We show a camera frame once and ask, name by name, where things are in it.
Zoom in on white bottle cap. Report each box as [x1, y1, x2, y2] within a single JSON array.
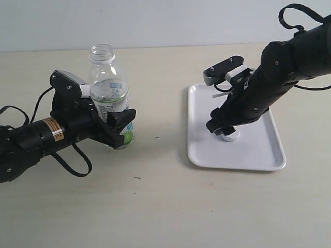
[[220, 130, 240, 142]]

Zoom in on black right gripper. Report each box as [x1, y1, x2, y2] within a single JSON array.
[[206, 69, 272, 136]]

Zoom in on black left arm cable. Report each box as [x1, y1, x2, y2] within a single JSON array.
[[0, 86, 93, 178]]

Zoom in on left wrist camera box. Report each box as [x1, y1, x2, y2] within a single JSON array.
[[50, 70, 90, 101]]

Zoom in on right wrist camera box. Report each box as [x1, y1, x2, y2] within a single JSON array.
[[203, 55, 253, 86]]

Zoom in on clear plastic water bottle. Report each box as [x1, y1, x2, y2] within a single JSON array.
[[87, 43, 137, 150]]

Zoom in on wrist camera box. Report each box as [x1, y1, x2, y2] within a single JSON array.
[[50, 70, 90, 101], [203, 55, 253, 86]]

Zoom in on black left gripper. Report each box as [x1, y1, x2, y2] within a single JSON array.
[[50, 95, 136, 149]]

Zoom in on white plastic tray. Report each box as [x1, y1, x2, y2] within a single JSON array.
[[187, 83, 287, 172]]

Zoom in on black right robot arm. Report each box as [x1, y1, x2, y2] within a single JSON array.
[[203, 23, 330, 136]]

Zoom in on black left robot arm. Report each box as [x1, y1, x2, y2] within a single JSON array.
[[1, 97, 136, 183]]

